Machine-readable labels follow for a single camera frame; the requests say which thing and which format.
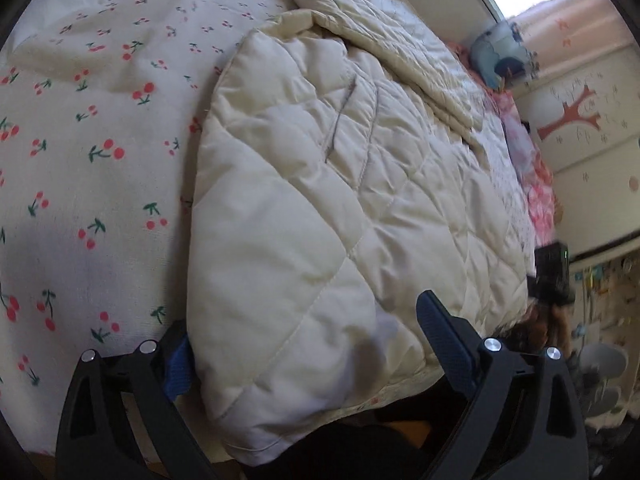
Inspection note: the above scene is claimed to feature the pink floral blanket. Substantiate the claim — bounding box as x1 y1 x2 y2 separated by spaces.
445 40 560 261

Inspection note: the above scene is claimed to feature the person's right forearm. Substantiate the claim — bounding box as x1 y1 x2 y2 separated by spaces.
524 304 573 358

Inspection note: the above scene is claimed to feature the cream quilted blanket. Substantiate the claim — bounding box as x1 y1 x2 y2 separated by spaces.
186 0 538 465

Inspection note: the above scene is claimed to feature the white desk fan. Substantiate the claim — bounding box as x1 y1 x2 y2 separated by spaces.
575 341 631 417

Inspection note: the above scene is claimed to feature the red tree wall sticker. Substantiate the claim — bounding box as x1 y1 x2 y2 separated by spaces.
537 82 604 143

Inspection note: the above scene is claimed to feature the blue white pillow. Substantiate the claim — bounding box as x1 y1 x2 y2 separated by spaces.
470 21 540 90

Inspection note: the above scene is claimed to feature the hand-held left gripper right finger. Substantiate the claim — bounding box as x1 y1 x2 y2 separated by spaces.
416 289 589 480

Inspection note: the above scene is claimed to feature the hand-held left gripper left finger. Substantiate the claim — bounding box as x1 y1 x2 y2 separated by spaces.
55 321 217 480

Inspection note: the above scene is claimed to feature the pink curtain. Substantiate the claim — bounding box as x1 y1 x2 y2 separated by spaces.
502 0 636 93

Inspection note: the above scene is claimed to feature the cherry print bed sheet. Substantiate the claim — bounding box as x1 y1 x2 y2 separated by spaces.
0 0 311 461

